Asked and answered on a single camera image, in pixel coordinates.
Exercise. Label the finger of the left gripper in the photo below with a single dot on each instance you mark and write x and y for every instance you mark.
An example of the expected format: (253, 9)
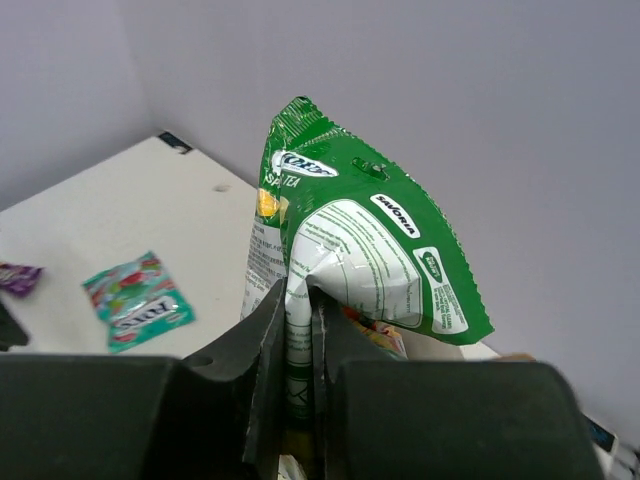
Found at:
(11, 332)

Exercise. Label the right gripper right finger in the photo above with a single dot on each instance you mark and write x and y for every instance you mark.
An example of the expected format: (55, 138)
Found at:
(336, 340)

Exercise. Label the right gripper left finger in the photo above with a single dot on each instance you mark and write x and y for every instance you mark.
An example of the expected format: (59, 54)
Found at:
(239, 419)

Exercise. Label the purple snack wrapper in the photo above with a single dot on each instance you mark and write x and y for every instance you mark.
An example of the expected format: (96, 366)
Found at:
(19, 280)

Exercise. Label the green Fox's tea candy bag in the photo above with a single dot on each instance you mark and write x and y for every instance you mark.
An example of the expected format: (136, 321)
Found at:
(334, 214)

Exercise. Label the teal Fox's candy bag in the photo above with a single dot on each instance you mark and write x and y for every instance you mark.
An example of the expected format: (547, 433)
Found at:
(137, 301)

